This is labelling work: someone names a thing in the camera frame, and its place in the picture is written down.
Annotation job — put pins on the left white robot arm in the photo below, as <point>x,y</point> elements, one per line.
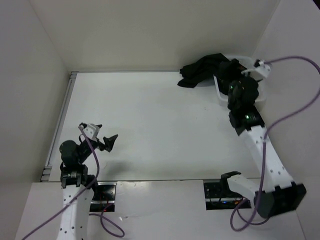
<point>79,172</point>

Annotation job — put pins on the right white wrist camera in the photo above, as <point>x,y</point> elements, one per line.
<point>259,71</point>

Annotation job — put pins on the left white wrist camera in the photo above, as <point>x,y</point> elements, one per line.
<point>90,130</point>

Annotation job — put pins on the aluminium table edge rail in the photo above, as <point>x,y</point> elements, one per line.
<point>46,172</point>

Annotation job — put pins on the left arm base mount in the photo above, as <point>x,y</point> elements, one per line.
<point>104,197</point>

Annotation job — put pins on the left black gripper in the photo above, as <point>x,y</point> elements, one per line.
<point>108,142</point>

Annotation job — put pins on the black shorts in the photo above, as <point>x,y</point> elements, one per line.
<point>201,70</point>

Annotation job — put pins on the white plastic basket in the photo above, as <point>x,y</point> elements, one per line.
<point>248,63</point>

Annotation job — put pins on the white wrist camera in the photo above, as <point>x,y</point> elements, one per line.
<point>90,130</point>
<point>259,71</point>

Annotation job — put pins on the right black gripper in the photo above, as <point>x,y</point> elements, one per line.
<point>233,68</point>

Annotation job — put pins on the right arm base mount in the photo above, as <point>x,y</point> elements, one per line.
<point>218,198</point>

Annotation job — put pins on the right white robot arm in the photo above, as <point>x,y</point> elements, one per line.
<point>277,193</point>

